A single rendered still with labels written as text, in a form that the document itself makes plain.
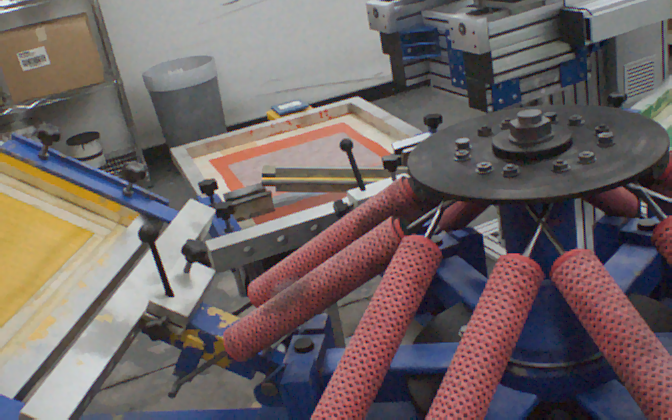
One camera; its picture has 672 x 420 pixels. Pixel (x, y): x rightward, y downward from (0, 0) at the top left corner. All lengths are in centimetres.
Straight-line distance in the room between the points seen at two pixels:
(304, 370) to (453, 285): 31
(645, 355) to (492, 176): 25
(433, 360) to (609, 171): 38
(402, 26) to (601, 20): 66
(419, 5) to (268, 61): 304
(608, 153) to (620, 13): 135
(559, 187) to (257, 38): 475
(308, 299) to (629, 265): 53
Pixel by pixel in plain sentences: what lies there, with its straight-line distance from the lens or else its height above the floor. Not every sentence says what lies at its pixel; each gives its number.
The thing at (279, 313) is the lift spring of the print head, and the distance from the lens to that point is 104.
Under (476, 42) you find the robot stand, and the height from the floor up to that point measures 116.
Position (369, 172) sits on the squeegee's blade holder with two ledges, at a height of 102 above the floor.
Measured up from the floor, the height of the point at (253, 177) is 96.
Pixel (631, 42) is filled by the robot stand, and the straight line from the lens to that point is 271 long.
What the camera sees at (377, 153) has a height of 95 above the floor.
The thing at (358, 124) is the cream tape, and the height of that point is 95.
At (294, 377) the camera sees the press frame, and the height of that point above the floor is 104.
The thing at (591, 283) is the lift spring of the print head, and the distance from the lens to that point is 84.
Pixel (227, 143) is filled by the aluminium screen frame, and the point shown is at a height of 97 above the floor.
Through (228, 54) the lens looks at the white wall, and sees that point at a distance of 552.
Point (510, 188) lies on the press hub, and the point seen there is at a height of 131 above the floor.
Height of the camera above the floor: 167
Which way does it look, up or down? 22 degrees down
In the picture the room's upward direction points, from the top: 11 degrees counter-clockwise
